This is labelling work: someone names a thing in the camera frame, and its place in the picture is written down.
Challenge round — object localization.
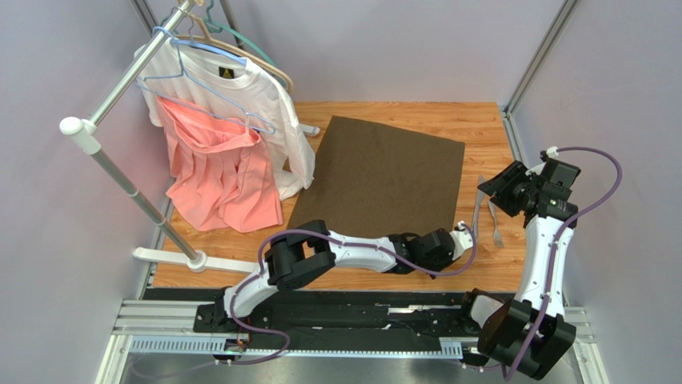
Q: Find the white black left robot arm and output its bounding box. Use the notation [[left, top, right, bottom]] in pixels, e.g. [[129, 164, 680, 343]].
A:
[[193, 220, 474, 333]]

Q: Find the silver table knife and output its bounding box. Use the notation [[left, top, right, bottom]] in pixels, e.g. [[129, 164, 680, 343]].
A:
[[471, 175, 485, 238]]

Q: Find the aluminium frame rail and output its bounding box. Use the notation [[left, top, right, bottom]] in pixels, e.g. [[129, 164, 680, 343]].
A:
[[93, 0, 611, 384]]

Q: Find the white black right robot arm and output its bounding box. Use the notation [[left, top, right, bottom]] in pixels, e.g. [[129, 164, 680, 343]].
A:
[[462, 159, 580, 380]]

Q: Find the white t-shirt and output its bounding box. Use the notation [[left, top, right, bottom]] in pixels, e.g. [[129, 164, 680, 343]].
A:
[[136, 40, 315, 200]]

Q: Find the white clothes rack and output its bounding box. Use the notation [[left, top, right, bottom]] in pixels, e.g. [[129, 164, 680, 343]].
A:
[[58, 0, 322, 274]]

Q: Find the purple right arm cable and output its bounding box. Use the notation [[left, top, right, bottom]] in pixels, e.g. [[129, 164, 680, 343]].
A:
[[460, 146, 624, 382]]

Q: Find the blue wire hanger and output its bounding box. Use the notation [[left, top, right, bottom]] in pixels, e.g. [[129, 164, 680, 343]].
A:
[[134, 26, 276, 135]]

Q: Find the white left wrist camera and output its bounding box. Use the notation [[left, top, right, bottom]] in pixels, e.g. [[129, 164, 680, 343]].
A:
[[450, 226, 474, 256]]

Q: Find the pink pleated skirt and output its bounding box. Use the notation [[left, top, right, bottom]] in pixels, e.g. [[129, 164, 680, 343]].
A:
[[157, 98, 283, 233]]

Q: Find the teal clothes hanger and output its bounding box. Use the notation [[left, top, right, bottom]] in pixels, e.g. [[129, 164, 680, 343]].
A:
[[166, 1, 295, 94]]

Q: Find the olive brown cloth napkin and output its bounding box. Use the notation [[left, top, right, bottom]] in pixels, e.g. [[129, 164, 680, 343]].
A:
[[288, 116, 465, 238]]

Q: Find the silver fork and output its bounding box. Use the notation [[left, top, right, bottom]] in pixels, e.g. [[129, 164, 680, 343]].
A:
[[487, 200, 504, 249]]

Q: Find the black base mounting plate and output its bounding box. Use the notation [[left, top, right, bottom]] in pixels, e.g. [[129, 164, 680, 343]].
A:
[[142, 288, 478, 352]]

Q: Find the wooden clothes hanger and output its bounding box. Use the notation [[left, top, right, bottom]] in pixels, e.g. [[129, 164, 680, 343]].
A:
[[174, 13, 295, 95]]

